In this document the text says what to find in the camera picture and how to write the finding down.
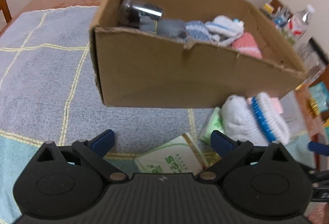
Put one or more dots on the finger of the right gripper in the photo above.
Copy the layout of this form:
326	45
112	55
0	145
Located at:
318	148

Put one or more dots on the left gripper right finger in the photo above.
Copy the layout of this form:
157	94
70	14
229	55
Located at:
221	143

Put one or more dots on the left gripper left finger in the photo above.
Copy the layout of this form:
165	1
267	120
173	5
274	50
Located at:
102	143

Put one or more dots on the green tissue pack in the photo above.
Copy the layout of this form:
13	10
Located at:
179	155
213	123

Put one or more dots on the white sock blue band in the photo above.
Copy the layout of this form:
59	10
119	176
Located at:
224	31
255	120

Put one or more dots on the green tissue pack front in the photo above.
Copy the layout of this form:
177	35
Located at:
179	155

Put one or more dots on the pink small box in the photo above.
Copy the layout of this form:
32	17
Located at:
275	104

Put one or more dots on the pink knit sock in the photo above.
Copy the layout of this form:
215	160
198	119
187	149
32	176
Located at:
246	44

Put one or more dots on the blue knit sock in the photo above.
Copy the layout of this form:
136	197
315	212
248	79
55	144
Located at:
198	31

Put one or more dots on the blue white piggy toy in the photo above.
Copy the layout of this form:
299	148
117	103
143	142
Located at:
239	22

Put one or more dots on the gold ribbon bow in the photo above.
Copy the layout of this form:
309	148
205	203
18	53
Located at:
313	106

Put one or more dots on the teal packet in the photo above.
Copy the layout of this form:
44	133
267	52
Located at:
321	95

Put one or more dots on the blue grey checked towel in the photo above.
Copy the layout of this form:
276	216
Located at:
48	93

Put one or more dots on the clear jar black lid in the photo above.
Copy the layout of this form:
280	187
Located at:
314	59

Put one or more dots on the brown cardboard box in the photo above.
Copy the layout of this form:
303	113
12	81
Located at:
138	69

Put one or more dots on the clear water bottle red label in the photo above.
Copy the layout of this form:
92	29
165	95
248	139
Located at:
298	24

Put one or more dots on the small blue label bottle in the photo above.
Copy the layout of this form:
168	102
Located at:
280	20

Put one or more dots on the yellow lid small bottle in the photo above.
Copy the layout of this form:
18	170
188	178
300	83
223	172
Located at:
267	9

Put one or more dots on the wooden chair far right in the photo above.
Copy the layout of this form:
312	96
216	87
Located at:
276	4

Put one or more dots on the wooden chair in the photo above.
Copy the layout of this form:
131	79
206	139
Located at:
5	10
276	4

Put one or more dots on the wooden chair left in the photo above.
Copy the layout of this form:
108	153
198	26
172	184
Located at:
5	10

